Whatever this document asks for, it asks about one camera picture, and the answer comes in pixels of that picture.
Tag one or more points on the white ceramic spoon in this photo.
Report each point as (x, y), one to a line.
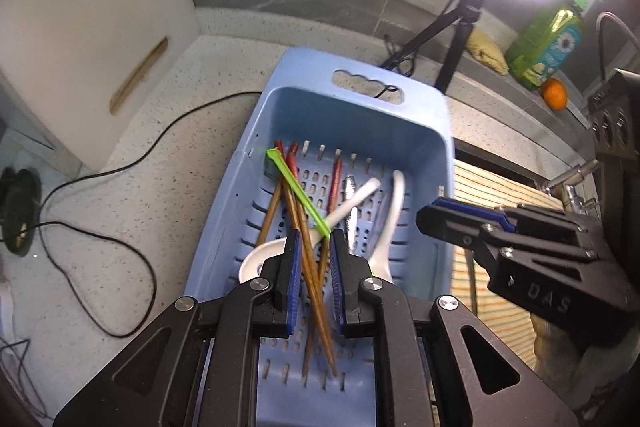
(397, 202)
(255, 259)

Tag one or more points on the black tripod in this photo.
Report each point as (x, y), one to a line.
(452, 52)

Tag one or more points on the green dish soap bottle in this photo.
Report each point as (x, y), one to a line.
(545, 42)

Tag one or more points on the orange tangerine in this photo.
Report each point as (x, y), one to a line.
(555, 94)

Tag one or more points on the stainless steel sink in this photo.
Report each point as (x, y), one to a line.
(495, 157)

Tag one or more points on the chrome pipe fitting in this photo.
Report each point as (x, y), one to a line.
(570, 179)

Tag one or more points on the red-tipped wooden chopstick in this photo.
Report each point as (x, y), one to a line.
(270, 212)
(315, 292)
(334, 192)
(302, 217)

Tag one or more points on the yellow sponge cloth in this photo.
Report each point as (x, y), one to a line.
(485, 49)

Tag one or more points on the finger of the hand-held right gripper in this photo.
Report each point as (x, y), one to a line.
(550, 222)
(465, 209)

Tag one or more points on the black box with round knobs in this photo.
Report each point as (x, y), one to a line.
(615, 122)

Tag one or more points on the green plastic pick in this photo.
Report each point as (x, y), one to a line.
(295, 186)

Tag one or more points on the person's right hand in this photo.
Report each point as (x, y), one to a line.
(547, 342)

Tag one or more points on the dark green round holder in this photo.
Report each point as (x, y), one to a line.
(20, 207)

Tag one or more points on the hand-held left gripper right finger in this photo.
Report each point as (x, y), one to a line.
(336, 277)

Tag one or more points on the blue plastic drain basket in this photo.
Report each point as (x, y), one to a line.
(320, 117)

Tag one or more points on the curved metal faucet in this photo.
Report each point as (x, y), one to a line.
(598, 42)

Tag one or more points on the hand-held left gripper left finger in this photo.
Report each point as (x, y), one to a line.
(295, 277)

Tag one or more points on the white cutting board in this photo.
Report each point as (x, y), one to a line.
(90, 7)

